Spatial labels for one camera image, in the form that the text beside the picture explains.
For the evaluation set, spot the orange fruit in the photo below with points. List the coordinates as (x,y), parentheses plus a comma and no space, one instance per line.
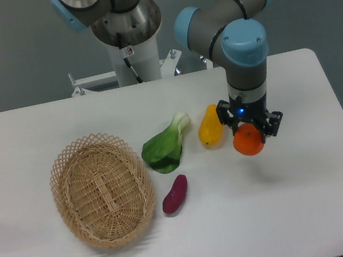
(248,140)

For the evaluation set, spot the woven wicker basket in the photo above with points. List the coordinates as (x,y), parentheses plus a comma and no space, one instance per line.
(102,191)

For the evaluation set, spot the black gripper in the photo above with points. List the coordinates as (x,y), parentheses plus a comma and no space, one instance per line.
(235,112)

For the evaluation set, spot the yellow mango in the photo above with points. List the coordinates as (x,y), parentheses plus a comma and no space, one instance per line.
(210,130)

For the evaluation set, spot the green bok choy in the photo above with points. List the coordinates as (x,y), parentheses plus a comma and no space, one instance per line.
(163,151)

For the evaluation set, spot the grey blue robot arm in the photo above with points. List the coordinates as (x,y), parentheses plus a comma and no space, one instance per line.
(226,34)

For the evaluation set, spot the purple sweet potato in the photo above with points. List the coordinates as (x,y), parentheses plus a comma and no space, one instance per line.
(176,196)

